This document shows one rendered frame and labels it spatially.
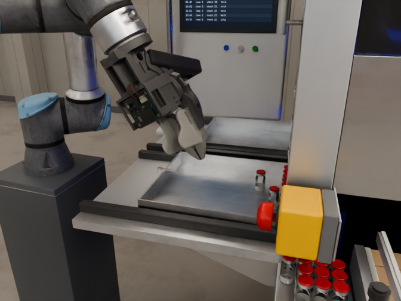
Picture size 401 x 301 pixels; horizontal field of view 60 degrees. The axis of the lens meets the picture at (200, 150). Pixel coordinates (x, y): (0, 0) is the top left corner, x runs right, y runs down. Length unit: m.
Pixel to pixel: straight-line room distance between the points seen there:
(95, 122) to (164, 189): 0.41
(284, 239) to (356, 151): 0.16
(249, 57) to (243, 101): 0.19
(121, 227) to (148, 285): 1.18
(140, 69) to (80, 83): 0.57
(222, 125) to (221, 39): 0.45
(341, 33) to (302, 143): 0.15
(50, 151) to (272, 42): 0.94
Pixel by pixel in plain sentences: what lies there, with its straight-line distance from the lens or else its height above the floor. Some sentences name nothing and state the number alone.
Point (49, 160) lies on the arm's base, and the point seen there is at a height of 0.83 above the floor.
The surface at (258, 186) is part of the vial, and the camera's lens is 0.80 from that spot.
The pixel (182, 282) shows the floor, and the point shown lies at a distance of 1.86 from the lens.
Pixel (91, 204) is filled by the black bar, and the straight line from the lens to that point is 0.74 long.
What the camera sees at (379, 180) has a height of 1.04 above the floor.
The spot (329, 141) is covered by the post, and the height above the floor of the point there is 1.09.
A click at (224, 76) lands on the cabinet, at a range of 1.55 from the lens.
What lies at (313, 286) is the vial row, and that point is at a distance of 0.55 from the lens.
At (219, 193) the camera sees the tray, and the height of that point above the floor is 0.88.
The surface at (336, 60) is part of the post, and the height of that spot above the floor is 1.20.
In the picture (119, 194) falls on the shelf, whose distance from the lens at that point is 0.80.
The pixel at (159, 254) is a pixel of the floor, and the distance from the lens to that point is 2.03.
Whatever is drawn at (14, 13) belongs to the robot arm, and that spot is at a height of 1.26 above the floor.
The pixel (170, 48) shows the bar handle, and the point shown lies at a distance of 1.52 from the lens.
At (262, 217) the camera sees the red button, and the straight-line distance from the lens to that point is 0.49.
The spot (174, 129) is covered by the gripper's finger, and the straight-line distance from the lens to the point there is 0.58.
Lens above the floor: 1.26
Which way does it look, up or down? 22 degrees down
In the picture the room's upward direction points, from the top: straight up
